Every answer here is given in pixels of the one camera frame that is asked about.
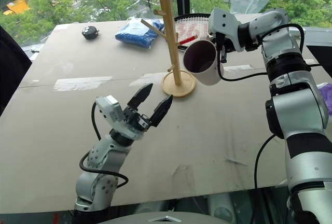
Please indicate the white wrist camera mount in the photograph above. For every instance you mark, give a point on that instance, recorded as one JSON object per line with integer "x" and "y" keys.
{"x": 223, "y": 20}
{"x": 109, "y": 110}

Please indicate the purple object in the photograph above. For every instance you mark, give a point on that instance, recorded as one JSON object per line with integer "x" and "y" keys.
{"x": 327, "y": 99}

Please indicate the wooden mug tree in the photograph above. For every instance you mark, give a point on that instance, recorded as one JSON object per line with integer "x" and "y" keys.
{"x": 179, "y": 85}

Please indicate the black round object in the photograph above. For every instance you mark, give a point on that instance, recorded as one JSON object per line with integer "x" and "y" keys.
{"x": 89, "y": 32}

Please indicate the grey rounded robot body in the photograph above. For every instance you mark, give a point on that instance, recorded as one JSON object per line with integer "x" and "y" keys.
{"x": 166, "y": 218}

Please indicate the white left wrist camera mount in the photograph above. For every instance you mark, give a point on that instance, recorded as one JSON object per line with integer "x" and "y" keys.
{"x": 109, "y": 110}

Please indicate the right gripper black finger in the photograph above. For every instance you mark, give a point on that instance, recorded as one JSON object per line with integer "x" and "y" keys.
{"x": 223, "y": 55}

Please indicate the yellow vehicle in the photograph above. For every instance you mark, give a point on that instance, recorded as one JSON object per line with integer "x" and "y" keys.
{"x": 18, "y": 6}

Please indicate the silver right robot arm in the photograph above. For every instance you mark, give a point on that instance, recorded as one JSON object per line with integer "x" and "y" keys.
{"x": 293, "y": 110}

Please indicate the black flat panel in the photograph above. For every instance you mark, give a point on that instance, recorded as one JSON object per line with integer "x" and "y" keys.
{"x": 323, "y": 58}

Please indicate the dark rounded shape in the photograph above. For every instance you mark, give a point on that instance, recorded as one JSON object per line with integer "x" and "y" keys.
{"x": 11, "y": 73}

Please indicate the blue bag in plastic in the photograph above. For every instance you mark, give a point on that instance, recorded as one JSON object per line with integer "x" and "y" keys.
{"x": 137, "y": 34}

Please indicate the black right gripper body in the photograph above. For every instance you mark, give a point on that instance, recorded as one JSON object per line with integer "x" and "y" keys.
{"x": 229, "y": 43}

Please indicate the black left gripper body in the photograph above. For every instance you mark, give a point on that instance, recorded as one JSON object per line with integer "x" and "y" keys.
{"x": 135, "y": 121}

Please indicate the white mug dark inside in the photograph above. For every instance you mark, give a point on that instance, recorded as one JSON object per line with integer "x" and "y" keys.
{"x": 207, "y": 73}

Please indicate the black racket with red print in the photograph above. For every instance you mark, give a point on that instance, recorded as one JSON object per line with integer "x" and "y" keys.
{"x": 190, "y": 27}

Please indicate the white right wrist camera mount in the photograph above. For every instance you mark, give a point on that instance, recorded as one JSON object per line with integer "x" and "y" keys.
{"x": 223, "y": 20}

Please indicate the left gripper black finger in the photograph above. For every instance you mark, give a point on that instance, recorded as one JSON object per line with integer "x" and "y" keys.
{"x": 162, "y": 111}
{"x": 141, "y": 95}

